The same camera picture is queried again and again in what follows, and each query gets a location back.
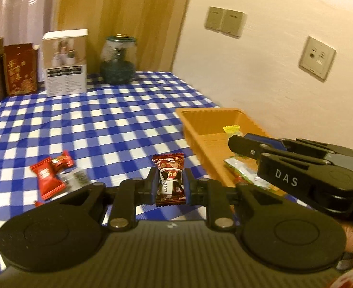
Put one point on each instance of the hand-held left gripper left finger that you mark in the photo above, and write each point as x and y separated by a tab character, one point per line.
154	186

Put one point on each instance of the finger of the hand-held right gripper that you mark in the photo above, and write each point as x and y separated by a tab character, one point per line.
242	147
257	137

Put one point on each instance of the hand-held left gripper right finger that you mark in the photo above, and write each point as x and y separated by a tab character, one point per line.
187	186

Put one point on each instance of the yellow candy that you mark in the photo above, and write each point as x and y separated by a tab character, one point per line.
232	129

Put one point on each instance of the green candy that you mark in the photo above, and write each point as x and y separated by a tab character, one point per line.
242	171

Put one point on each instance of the dark red brown snack packet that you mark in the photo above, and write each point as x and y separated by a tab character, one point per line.
170	168

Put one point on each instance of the orange plastic tray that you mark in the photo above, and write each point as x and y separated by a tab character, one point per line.
206	123

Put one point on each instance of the blue white checkered tablecloth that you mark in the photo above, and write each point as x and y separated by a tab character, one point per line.
104	126

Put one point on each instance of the grey foil packet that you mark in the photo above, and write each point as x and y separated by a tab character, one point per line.
74	179

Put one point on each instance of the red white patterned clothing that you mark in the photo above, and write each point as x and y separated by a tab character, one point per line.
344	282

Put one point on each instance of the glass jar with green lid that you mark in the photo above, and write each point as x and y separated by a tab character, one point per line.
117	60

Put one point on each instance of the white product box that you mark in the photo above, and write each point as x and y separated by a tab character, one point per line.
64	63

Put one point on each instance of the red gold tin box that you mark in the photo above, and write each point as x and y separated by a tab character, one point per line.
20	69

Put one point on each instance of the wooden cabinet side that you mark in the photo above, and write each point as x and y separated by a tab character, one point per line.
128	6

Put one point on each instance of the pale pink curtain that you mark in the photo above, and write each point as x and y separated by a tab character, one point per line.
20	3

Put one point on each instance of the beige wall antenna socket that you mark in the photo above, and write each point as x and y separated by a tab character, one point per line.
317	57

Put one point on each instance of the beige wall outlet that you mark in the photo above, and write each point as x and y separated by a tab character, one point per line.
214	18
234	23

